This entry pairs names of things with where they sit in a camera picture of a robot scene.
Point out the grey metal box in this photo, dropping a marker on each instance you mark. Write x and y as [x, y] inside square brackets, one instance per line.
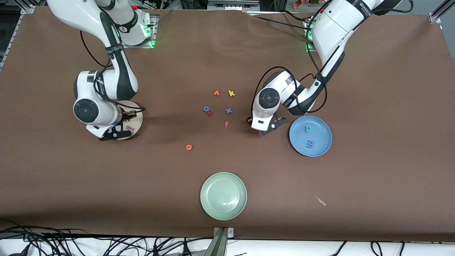
[233, 5]

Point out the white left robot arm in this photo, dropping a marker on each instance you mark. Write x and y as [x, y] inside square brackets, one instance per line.
[330, 28]

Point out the blue round plate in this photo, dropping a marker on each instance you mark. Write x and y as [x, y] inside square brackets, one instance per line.
[296, 137]

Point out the metal table edge bracket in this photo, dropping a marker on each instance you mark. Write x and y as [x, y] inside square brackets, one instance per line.
[221, 245]

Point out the white paper scrap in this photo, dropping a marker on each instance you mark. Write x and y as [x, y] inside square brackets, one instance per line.
[321, 202]

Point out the green round plate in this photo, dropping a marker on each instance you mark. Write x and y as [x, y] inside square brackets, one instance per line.
[223, 196]

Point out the orange background object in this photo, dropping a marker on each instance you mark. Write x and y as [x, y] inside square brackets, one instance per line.
[298, 3]

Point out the brown table cover sheet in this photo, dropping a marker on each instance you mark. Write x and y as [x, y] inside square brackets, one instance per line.
[71, 177]

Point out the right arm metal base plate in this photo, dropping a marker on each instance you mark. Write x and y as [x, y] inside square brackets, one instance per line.
[154, 32]

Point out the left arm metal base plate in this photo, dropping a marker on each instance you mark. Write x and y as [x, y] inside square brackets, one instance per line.
[308, 48]

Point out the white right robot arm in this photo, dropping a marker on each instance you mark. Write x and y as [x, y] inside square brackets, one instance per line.
[78, 14]

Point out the blue foam letter m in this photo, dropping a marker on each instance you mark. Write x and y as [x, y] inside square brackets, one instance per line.
[310, 144]

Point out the aluminium frame rail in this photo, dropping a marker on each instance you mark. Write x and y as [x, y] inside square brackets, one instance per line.
[27, 9]
[435, 17]

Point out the beige round plate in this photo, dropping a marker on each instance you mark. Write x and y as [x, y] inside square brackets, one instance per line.
[137, 121]

